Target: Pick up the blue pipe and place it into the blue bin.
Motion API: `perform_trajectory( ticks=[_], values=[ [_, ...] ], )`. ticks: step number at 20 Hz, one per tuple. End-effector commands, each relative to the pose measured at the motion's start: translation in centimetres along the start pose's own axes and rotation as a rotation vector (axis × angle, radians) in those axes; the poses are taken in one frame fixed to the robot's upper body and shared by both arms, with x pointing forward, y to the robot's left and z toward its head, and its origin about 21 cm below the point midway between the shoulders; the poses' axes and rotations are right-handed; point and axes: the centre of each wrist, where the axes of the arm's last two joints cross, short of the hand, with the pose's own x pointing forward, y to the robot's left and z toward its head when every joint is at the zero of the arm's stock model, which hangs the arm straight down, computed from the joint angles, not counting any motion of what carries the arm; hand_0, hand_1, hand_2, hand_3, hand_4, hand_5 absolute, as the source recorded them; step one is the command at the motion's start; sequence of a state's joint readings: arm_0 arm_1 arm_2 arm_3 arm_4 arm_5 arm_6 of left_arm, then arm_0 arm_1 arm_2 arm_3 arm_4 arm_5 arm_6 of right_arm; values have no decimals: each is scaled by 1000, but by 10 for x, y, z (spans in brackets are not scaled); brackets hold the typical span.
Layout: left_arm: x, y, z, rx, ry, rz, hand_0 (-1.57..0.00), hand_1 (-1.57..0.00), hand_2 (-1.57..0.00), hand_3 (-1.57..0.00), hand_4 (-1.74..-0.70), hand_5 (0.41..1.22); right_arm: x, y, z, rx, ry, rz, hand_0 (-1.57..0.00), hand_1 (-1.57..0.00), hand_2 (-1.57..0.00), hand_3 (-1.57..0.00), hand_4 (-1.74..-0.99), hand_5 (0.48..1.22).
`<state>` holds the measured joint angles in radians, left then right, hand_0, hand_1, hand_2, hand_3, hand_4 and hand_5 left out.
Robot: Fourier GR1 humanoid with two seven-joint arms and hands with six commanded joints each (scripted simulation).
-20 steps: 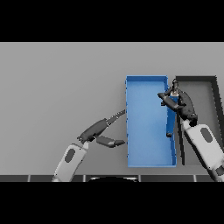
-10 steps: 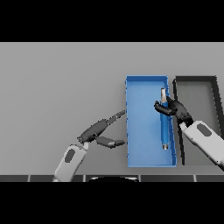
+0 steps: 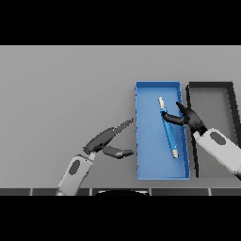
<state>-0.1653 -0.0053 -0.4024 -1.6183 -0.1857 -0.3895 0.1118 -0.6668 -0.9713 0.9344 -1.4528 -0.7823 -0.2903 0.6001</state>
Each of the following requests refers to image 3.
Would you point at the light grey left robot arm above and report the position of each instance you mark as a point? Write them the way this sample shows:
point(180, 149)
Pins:
point(73, 172)

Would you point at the blue pipe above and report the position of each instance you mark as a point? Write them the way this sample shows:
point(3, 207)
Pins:
point(168, 129)

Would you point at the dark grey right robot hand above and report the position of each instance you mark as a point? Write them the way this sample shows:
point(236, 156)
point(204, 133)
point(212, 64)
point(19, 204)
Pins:
point(191, 117)

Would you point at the blue bin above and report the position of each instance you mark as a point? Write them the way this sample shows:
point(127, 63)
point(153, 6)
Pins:
point(150, 141)

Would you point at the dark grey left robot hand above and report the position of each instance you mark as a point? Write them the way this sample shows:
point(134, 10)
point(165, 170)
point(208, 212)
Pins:
point(102, 141)

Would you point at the dark grey bin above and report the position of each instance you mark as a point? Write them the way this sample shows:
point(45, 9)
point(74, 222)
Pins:
point(213, 106)

